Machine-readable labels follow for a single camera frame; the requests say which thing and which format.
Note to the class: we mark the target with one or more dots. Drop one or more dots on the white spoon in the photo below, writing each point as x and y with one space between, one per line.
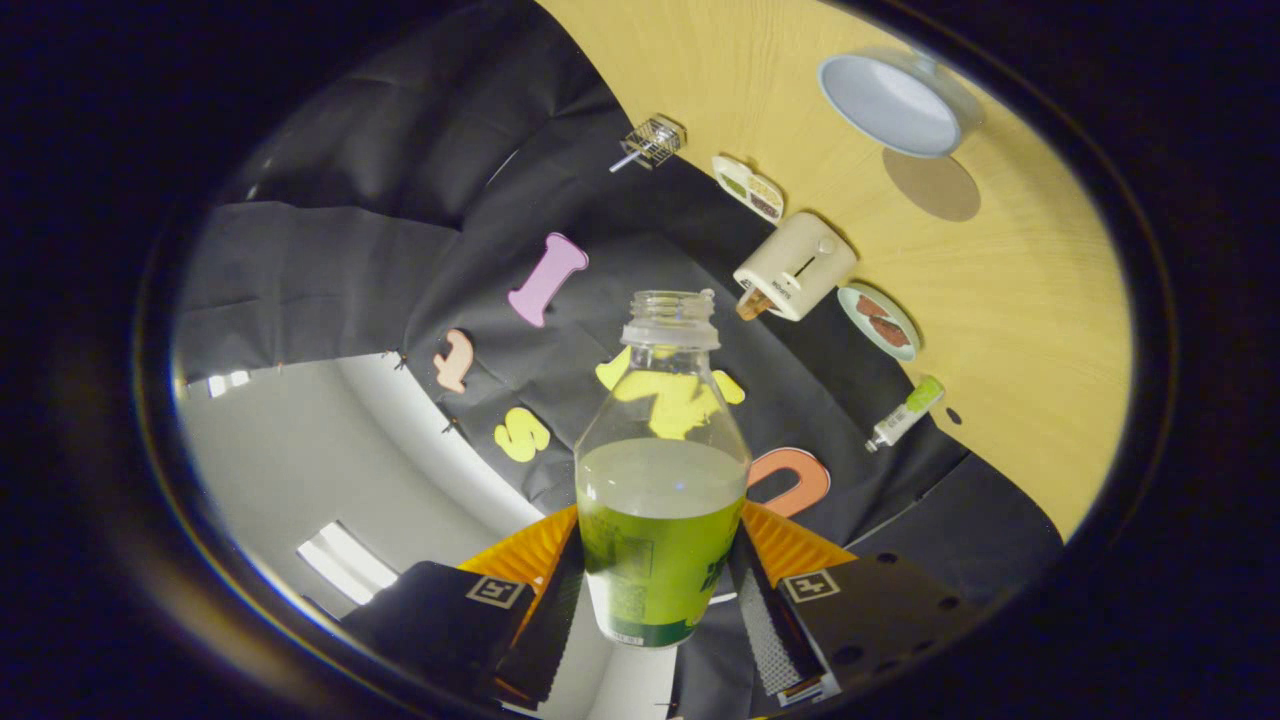
622 163

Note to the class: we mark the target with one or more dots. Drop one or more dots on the pale blue cup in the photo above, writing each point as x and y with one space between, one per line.
890 105

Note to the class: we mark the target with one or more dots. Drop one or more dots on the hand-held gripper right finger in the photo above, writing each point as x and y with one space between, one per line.
770 640

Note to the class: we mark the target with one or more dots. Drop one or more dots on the small ceiling light panel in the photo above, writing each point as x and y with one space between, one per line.
228 383

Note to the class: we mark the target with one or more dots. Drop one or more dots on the white divided dish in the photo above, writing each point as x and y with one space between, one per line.
748 188

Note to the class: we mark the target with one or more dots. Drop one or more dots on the pale green plate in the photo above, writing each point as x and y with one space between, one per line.
852 312

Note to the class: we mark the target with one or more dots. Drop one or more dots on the large ceiling light panel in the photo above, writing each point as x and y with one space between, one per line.
345 563

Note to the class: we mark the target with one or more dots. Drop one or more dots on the round brown coaster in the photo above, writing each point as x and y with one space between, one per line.
935 190

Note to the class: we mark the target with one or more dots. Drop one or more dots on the brown bread piece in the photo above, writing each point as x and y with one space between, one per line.
872 305
889 331

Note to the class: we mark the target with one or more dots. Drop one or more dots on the small white capped bottle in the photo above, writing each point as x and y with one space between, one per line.
903 415

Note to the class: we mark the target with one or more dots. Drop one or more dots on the brown toast slice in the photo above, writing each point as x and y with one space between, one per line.
753 306

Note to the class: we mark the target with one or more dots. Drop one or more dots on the cream toaster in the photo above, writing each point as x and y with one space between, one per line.
795 265

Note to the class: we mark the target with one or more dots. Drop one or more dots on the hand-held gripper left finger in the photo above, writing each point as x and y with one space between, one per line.
530 640

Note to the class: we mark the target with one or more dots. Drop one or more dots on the green label juice bottle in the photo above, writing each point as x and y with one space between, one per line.
660 560

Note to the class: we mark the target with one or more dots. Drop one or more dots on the wooden table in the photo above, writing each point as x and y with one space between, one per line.
1040 330

